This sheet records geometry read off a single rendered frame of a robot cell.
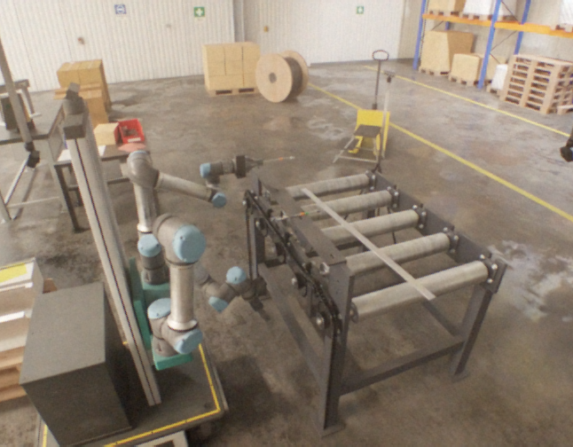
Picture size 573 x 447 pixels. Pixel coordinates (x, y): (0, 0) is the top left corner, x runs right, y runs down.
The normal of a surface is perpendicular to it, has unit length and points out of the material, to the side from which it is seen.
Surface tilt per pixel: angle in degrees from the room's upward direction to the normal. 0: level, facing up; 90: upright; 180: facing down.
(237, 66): 90
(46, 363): 0
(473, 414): 0
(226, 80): 90
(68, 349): 0
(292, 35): 90
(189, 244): 82
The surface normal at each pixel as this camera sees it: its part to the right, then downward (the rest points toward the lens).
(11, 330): 0.39, 0.48
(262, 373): 0.00, -0.85
